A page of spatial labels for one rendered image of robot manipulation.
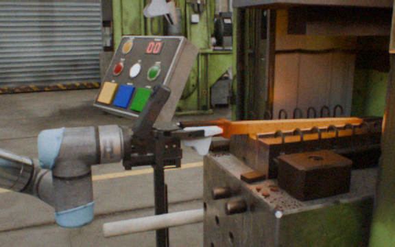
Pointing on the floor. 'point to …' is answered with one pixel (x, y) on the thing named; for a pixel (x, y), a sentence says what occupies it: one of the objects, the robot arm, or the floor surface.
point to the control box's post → (160, 204)
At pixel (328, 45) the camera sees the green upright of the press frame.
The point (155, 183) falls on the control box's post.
